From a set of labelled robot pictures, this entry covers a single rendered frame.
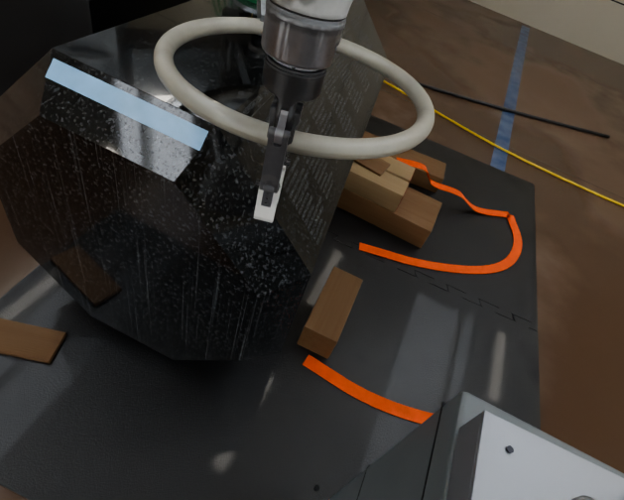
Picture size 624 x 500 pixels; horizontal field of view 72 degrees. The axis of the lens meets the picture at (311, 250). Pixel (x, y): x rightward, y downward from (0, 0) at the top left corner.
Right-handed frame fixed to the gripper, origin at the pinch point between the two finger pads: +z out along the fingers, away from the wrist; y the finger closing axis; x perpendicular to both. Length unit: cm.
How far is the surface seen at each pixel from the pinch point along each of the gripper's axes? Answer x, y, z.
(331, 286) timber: -26, 52, 71
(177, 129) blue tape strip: 19.1, 15.4, 2.6
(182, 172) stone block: 16.5, 10.5, 7.8
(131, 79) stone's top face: 29.9, 22.7, -0.7
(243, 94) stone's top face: 10.3, 28.5, -0.8
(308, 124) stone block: -3.5, 41.2, 8.1
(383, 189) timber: -42, 103, 60
